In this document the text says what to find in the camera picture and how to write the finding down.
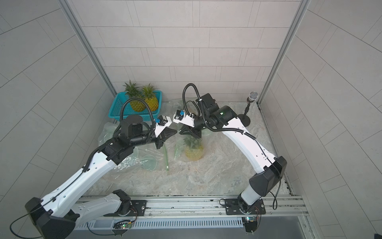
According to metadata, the clear zip-top bag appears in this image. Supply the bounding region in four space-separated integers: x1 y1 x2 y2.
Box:
97 122 120 146
161 99 192 123
114 144 169 173
174 130 212 162

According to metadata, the pineapple yellow orange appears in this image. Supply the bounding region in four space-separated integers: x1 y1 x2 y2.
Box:
141 84 159 112

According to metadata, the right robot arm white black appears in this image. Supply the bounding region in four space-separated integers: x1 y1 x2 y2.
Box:
174 106 287 214

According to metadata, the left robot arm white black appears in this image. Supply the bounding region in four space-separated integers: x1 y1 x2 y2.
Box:
25 126 177 239

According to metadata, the teal plastic basket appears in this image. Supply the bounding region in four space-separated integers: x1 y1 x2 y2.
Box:
108 90 162 121

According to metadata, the black microphone stand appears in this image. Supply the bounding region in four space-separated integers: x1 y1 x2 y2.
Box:
238 103 251 127

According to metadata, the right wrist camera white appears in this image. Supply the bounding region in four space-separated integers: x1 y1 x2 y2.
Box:
173 110 195 127

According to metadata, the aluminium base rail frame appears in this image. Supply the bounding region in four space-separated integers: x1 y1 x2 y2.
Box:
72 195 309 234

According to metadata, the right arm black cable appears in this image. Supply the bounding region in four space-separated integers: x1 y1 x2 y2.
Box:
181 83 278 210

